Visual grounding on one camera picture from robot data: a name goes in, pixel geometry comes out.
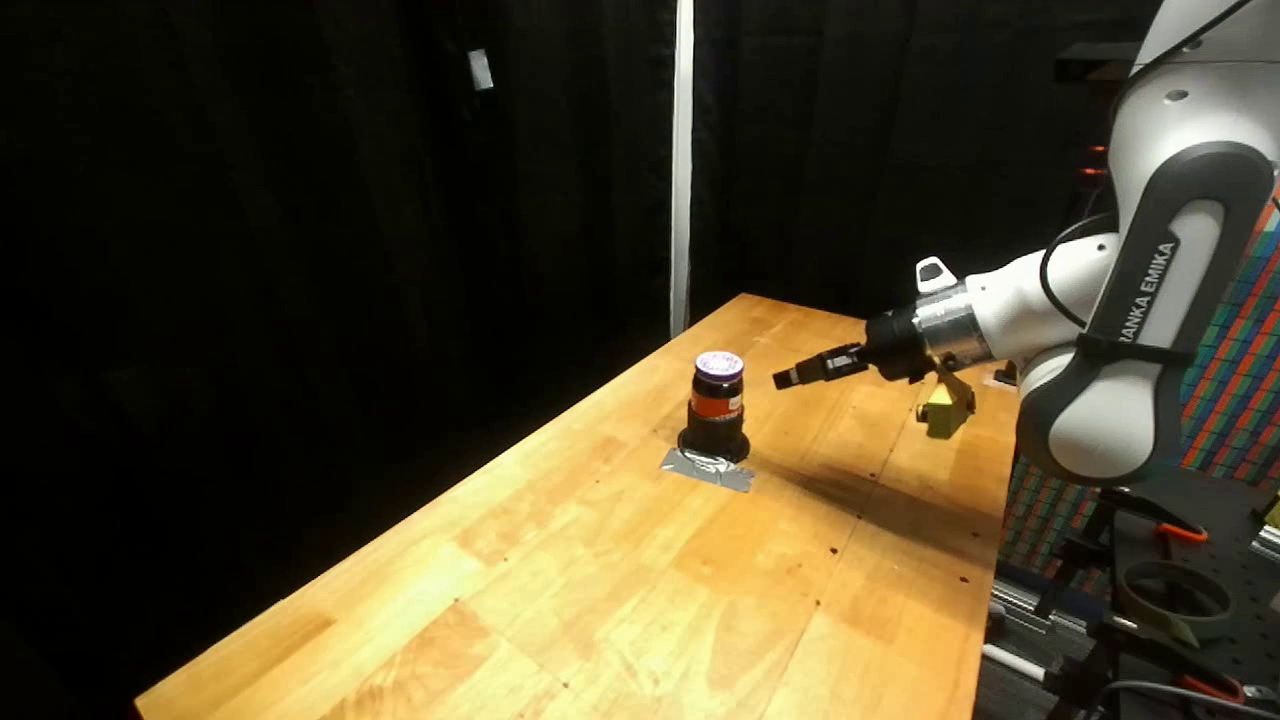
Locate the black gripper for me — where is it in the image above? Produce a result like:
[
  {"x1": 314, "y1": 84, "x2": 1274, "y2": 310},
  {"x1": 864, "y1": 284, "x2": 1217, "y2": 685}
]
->
[{"x1": 769, "y1": 306, "x2": 946, "y2": 398}]

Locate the dark jar with purple lid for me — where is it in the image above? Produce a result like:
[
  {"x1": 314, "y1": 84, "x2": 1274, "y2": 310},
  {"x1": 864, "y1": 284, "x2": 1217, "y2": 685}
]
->
[{"x1": 678, "y1": 349, "x2": 756, "y2": 470}]

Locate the grey tape patch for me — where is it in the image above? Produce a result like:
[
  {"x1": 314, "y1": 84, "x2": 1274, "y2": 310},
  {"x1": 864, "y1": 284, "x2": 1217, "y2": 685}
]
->
[{"x1": 659, "y1": 444, "x2": 761, "y2": 497}]

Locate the white vertical pole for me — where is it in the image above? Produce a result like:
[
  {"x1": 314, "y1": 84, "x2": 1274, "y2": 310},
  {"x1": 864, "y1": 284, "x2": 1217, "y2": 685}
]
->
[{"x1": 664, "y1": 0, "x2": 699, "y2": 342}]

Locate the colourful striped cloth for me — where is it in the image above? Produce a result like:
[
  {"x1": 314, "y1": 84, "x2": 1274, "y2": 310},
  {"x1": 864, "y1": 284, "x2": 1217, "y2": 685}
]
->
[{"x1": 995, "y1": 171, "x2": 1280, "y2": 582}]

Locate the grey tape roll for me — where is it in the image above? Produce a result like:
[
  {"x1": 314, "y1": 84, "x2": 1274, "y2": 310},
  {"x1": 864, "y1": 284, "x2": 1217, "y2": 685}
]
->
[{"x1": 1110, "y1": 558, "x2": 1241, "y2": 653}]

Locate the small white tag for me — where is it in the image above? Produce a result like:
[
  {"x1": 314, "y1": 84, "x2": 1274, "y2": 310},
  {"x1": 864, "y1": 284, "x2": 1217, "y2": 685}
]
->
[{"x1": 462, "y1": 43, "x2": 500, "y2": 97}]

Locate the black curtain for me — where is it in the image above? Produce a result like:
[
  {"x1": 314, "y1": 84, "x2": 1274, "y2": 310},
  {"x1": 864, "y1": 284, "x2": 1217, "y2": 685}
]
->
[{"x1": 0, "y1": 0, "x2": 1162, "y2": 720}]

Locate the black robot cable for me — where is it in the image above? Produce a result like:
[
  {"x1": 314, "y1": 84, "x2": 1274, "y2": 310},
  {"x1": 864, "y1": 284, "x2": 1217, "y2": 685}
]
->
[{"x1": 1034, "y1": 214, "x2": 1127, "y2": 336}]

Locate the aluminium frame rail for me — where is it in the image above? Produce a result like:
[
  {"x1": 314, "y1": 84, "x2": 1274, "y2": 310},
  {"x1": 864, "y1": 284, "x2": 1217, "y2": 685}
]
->
[{"x1": 979, "y1": 569, "x2": 1110, "y2": 687}]

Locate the orange handled black clamp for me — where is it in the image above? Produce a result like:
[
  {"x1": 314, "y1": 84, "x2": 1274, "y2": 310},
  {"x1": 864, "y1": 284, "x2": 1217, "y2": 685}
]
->
[
  {"x1": 1062, "y1": 483, "x2": 1217, "y2": 616},
  {"x1": 1052, "y1": 623, "x2": 1252, "y2": 720}
]

